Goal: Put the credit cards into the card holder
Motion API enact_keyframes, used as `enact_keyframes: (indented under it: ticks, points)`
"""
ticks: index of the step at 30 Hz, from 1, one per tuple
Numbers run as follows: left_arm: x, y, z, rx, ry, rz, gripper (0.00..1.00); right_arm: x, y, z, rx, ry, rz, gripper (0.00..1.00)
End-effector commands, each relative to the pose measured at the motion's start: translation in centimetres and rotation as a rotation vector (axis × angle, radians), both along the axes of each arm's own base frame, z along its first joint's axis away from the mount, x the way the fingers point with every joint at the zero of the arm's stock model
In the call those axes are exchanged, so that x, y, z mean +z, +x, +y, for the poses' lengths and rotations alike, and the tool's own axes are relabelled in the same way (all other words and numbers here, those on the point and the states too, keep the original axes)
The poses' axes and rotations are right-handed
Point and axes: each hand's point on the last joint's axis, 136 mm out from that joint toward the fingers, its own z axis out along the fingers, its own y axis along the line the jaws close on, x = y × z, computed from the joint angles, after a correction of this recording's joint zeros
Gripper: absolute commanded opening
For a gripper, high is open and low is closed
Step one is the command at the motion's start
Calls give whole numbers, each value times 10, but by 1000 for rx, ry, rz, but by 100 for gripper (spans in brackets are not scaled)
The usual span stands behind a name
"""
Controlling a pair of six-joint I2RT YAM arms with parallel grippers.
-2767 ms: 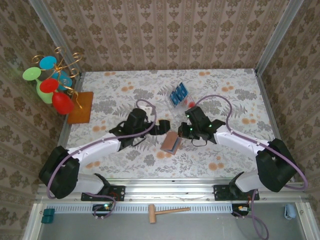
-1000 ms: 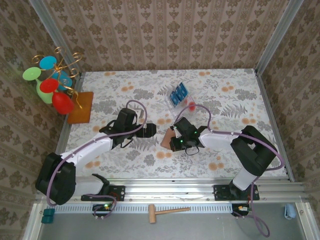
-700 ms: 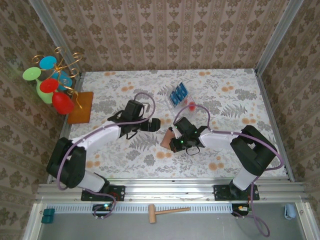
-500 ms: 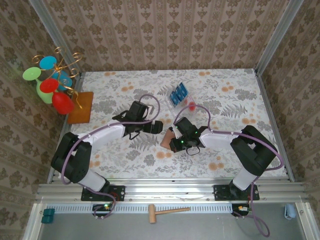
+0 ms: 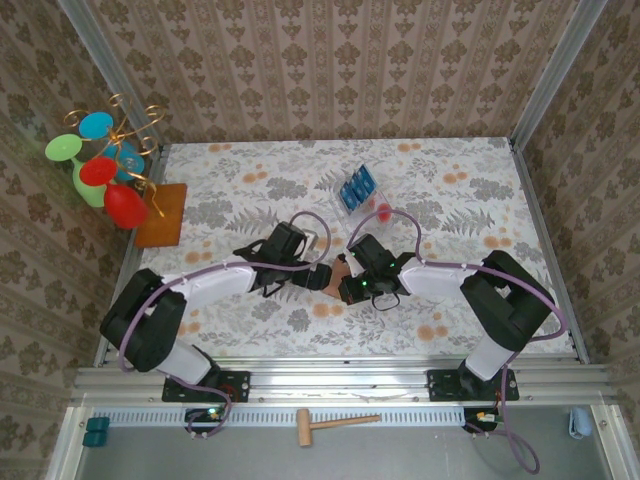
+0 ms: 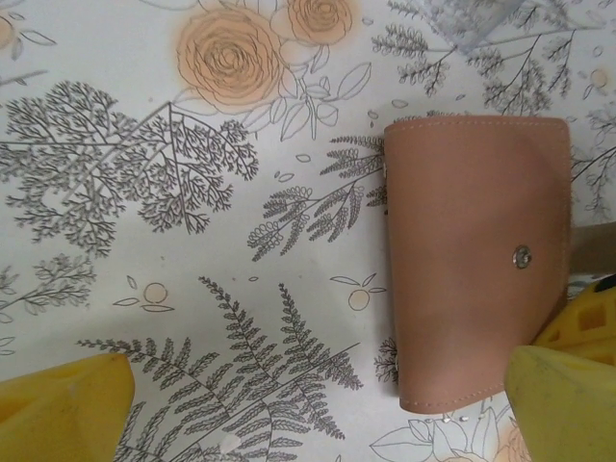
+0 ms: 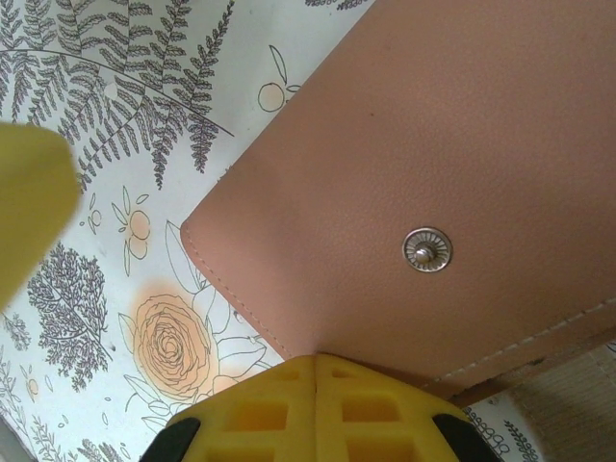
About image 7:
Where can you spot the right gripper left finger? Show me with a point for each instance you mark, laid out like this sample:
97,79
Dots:
260,418

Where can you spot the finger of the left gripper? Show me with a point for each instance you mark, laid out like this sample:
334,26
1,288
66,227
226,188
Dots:
29,192

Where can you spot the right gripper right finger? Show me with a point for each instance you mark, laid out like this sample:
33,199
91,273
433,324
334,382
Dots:
370,418

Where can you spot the brown leather card holder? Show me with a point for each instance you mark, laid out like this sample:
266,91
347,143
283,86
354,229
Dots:
409,144

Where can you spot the floral patterned table cover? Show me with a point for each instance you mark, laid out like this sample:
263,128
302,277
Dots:
96,231

